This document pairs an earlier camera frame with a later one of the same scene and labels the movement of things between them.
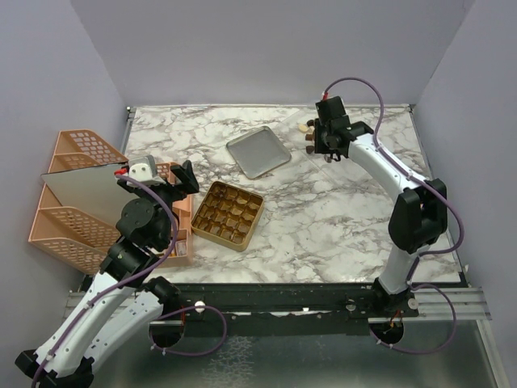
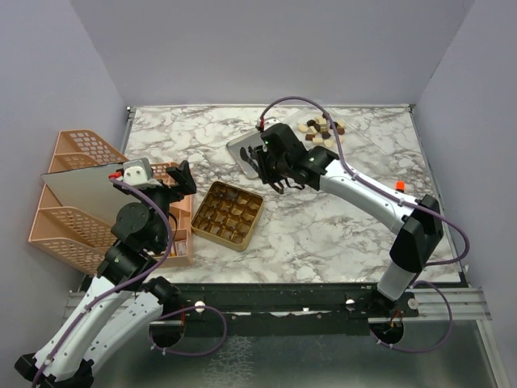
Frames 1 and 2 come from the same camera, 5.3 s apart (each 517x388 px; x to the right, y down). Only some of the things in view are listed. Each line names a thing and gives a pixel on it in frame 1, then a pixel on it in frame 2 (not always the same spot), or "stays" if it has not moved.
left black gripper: [189, 184] stays
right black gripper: [319, 147] to [265, 172]
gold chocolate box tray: [229, 216] stays
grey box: [95, 190] stays
